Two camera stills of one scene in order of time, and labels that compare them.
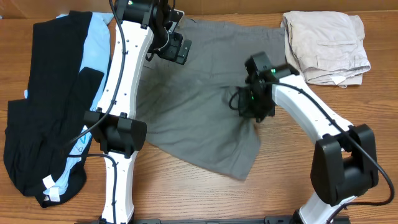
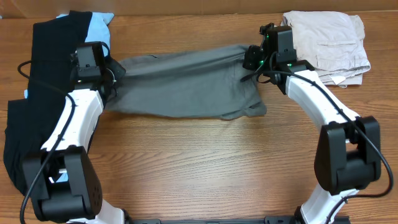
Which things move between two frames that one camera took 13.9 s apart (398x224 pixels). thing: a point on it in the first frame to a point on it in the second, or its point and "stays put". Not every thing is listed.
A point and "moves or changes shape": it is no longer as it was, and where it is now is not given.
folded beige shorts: [327, 48] stays put
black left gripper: [171, 53] to [117, 70]
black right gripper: [245, 111] to [249, 61]
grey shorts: [185, 107] moves or changes shape
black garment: [40, 130] stays put
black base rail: [267, 220] stays put
